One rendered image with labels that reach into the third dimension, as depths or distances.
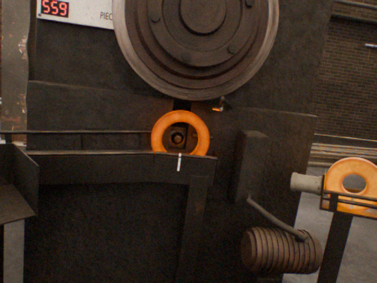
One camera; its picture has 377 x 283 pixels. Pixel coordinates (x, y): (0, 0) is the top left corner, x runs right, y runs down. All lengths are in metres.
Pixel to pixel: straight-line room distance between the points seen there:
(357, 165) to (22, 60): 3.29
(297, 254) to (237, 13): 0.68
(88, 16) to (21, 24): 2.66
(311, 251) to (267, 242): 0.13
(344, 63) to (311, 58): 7.20
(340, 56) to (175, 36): 7.60
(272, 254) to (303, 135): 0.44
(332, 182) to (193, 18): 0.62
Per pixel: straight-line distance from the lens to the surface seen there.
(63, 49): 1.08
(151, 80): 0.90
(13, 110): 3.75
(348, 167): 1.00
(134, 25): 0.89
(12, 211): 0.79
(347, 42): 8.42
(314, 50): 1.20
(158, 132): 0.94
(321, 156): 4.60
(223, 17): 0.84
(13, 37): 3.71
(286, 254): 0.96
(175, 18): 0.83
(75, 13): 1.07
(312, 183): 1.00
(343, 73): 8.38
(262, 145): 0.98
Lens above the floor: 0.94
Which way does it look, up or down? 12 degrees down
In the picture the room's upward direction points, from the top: 8 degrees clockwise
